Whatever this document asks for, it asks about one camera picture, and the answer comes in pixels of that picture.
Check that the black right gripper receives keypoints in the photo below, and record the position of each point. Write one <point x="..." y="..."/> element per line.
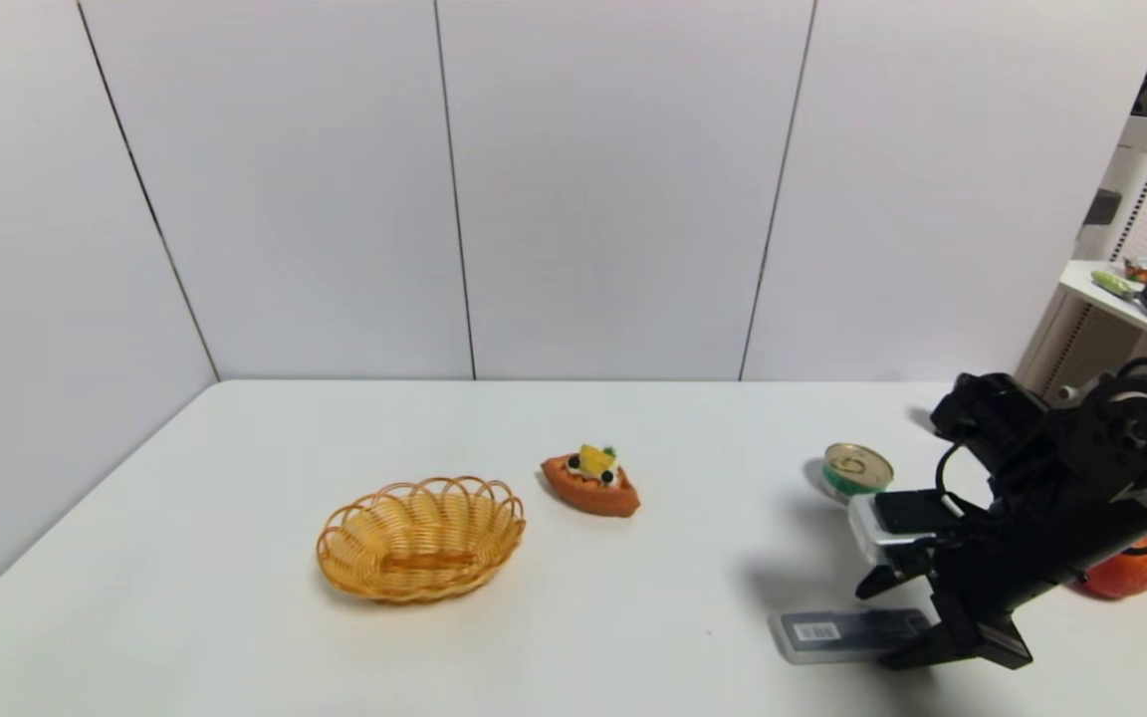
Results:
<point x="994" y="638"/>

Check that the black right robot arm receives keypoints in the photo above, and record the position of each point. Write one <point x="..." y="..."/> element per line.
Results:
<point x="1131" y="433"/>

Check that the green object on shelf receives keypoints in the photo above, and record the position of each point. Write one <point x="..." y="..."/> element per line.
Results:
<point x="1116" y="284"/>

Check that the yellow wicker basket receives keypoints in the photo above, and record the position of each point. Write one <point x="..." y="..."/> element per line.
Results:
<point x="419" y="538"/>

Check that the clear plastic case dark contents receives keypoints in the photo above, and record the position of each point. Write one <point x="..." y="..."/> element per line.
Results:
<point x="817" y="634"/>

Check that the tin can green label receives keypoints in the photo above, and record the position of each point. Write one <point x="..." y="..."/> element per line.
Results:
<point x="857" y="470"/>

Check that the orange fruit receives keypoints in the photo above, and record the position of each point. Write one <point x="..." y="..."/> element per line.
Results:
<point x="1131" y="575"/>

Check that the white side shelf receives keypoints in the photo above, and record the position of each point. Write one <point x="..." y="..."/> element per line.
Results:
<point x="1111" y="309"/>

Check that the orange fruit tart toy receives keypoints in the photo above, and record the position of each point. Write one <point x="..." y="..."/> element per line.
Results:
<point x="593" y="486"/>

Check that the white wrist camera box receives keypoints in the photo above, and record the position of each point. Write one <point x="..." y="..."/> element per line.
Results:
<point x="877" y="533"/>

